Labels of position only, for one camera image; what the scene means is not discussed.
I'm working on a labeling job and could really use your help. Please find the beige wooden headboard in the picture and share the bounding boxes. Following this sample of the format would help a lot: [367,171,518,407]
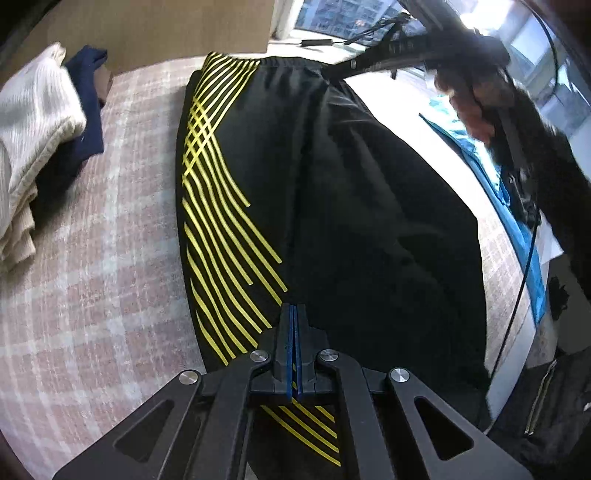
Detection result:
[7,0,283,78]

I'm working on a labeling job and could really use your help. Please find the black cable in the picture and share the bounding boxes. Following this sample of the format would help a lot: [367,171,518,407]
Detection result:
[487,0,565,377]

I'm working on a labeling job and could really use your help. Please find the person's right forearm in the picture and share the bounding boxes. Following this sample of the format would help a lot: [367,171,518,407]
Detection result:
[505,76,591,273]

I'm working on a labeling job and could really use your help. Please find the navy blue garment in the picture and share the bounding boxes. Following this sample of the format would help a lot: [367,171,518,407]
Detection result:
[33,46,110,206]

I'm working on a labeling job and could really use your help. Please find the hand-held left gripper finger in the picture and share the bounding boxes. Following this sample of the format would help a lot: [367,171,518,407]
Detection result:
[295,303,533,480]
[53,303,295,480]

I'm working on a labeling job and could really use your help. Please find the black bag with zipper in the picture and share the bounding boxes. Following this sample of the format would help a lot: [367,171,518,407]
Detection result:
[488,344,591,480]

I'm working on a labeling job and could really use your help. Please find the blue cloth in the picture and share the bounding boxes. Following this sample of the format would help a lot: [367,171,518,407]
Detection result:
[419,112,551,326]

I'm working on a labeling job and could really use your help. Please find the window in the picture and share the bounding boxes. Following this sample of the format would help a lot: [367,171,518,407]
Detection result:
[276,0,419,43]

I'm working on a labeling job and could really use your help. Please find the cream knit sweater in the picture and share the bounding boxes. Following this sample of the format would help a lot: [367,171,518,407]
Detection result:
[0,42,88,274]

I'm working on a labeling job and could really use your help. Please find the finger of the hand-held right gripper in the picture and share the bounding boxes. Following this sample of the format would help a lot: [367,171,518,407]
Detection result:
[333,19,408,82]

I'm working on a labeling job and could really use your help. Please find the person's right hand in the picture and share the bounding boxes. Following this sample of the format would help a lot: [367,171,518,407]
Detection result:
[434,69,498,144]

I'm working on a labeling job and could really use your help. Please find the pink plaid bed sheet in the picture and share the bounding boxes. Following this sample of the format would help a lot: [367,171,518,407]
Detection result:
[0,58,532,480]

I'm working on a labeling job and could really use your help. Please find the black shorts with yellow stripes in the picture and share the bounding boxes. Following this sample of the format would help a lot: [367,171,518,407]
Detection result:
[174,52,491,467]

